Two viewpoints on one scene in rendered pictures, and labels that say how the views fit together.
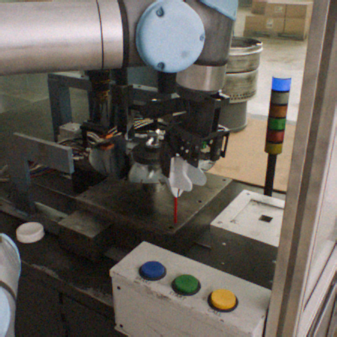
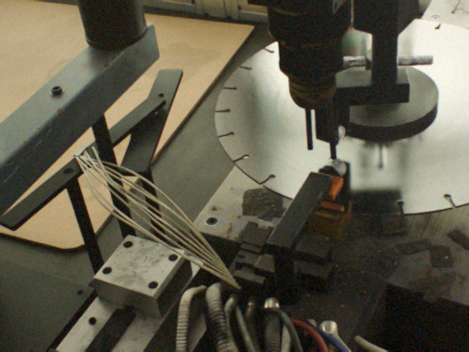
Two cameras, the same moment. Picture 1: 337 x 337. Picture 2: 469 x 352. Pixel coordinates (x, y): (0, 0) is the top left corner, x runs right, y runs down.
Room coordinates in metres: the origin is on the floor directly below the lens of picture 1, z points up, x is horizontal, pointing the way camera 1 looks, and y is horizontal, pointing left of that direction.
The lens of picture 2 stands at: (1.18, 0.65, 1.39)
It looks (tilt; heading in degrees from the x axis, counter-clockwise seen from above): 39 degrees down; 269
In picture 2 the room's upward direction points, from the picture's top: 8 degrees counter-clockwise
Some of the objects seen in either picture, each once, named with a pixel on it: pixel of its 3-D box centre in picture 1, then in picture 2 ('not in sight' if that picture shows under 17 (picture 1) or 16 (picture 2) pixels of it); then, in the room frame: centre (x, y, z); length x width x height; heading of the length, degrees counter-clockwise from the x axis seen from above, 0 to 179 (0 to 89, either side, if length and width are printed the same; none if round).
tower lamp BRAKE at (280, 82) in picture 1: (281, 82); not in sight; (0.99, -0.27, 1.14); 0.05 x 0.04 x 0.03; 147
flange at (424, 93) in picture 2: (153, 148); (380, 89); (1.02, 0.03, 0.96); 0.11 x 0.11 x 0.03
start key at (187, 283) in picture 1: (186, 286); not in sight; (0.57, -0.04, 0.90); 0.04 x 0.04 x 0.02
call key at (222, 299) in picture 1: (223, 301); not in sight; (0.53, -0.09, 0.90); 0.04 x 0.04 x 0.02
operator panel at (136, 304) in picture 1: (189, 312); not in sight; (0.58, -0.04, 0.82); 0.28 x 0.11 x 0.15; 57
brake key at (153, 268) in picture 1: (153, 271); not in sight; (0.61, 0.02, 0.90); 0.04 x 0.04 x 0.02
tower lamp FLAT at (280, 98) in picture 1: (279, 95); not in sight; (0.99, -0.27, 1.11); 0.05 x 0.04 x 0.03; 147
